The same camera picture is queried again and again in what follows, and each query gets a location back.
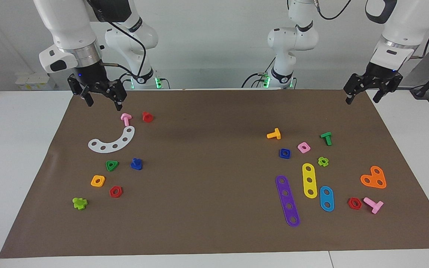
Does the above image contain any black base cable bundle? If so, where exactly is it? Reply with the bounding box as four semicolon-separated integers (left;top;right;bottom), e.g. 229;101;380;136
241;73;267;88

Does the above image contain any white curved perforated plate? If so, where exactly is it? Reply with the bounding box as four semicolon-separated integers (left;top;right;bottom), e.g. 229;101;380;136
88;126;136;153

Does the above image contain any orange heart-shaped plate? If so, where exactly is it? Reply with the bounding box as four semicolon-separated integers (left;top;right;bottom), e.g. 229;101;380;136
360;166;387;189

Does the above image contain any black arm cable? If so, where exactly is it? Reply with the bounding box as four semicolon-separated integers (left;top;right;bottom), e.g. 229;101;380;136
313;0;429;58
88;0;147;88

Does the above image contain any large pink plastic bolt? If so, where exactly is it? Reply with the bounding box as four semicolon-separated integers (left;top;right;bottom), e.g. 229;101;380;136
363;197;384;214

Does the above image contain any white background box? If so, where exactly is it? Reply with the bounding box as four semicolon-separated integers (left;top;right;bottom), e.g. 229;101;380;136
15;73;57;91

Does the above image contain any purple four-hole plate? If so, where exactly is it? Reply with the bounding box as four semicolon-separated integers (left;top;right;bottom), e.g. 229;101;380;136
276;175;301;227

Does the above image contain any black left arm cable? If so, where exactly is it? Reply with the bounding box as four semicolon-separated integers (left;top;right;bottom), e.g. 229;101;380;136
313;0;429;58

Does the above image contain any brown table mat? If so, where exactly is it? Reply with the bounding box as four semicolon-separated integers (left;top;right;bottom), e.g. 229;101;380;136
0;89;429;258

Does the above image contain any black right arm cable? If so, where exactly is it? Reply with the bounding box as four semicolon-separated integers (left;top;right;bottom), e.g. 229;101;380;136
88;0;147;88

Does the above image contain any yellow three-hole plate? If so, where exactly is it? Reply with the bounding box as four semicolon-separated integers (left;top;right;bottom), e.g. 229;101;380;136
302;163;318;199

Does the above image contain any blue two-hole plate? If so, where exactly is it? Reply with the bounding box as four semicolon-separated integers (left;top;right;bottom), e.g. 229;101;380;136
320;186;335;212

